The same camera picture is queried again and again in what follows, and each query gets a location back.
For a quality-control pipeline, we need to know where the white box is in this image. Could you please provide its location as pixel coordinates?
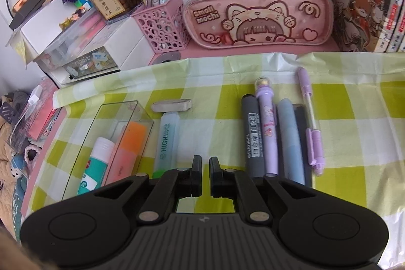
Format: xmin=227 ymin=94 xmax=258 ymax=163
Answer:
xmin=21 ymin=0 xmax=77 ymax=55

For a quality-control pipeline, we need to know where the clear plastic organizer tray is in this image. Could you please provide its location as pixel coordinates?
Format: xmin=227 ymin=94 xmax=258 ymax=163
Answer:
xmin=63 ymin=101 xmax=153 ymax=199

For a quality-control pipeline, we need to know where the desk cable grommet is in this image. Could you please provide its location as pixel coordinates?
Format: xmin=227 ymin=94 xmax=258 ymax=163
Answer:
xmin=153 ymin=51 xmax=181 ymax=64

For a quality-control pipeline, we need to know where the light blue grey pen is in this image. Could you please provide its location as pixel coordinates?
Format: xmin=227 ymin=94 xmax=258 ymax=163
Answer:
xmin=277 ymin=98 xmax=306 ymax=185

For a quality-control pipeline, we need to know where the pink cat pencil case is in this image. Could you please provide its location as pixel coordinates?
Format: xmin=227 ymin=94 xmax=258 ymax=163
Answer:
xmin=183 ymin=0 xmax=334 ymax=49

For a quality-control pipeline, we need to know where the black white case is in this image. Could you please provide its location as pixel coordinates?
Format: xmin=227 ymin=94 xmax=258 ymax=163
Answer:
xmin=293 ymin=103 xmax=312 ymax=188

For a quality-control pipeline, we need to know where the clear stacked storage box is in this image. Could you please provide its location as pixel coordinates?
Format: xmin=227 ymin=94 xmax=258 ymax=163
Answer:
xmin=34 ymin=8 xmax=106 ymax=71

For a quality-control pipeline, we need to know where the green checkered tablecloth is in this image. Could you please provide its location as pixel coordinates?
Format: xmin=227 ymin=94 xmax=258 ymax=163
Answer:
xmin=21 ymin=53 xmax=404 ymax=269

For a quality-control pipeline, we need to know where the small dwarf figurine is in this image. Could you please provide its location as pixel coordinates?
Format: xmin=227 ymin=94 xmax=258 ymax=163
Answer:
xmin=59 ymin=8 xmax=87 ymax=31

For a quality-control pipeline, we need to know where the pink highlighter pen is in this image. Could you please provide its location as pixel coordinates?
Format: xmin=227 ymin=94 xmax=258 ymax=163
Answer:
xmin=109 ymin=121 xmax=128 ymax=164

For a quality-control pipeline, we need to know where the orange cap pink highlighter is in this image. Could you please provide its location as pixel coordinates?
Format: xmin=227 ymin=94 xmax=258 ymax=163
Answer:
xmin=104 ymin=121 xmax=147 ymax=185

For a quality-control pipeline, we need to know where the pink perforated pen holder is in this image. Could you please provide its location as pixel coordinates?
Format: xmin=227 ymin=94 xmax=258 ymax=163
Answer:
xmin=131 ymin=0 xmax=191 ymax=54

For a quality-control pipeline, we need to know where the lilac clear mechanical pencil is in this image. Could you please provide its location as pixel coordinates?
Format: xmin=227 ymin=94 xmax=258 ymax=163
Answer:
xmin=297 ymin=67 xmax=325 ymax=176

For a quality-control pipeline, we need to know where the purple cartoon pen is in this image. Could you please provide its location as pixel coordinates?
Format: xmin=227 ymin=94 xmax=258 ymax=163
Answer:
xmin=255 ymin=77 xmax=279 ymax=175

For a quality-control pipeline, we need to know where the black flat box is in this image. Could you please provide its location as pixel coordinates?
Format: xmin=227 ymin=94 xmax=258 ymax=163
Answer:
xmin=9 ymin=0 xmax=46 ymax=30

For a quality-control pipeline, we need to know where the white eraser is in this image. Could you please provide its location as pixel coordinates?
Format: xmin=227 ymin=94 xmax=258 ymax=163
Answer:
xmin=151 ymin=99 xmax=192 ymax=113

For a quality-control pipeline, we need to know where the white teal glue stick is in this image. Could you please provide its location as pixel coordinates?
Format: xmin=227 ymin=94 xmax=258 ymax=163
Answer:
xmin=77 ymin=137 xmax=115 ymax=195

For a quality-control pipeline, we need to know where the green cap highlighter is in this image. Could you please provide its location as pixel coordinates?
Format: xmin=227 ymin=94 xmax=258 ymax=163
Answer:
xmin=152 ymin=112 xmax=180 ymax=179

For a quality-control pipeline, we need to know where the white drawer organizer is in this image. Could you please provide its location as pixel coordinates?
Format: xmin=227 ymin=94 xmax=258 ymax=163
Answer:
xmin=38 ymin=16 xmax=154 ymax=88

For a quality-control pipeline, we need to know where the black grey marker pen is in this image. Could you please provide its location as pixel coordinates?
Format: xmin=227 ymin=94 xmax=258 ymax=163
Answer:
xmin=241 ymin=94 xmax=265 ymax=177

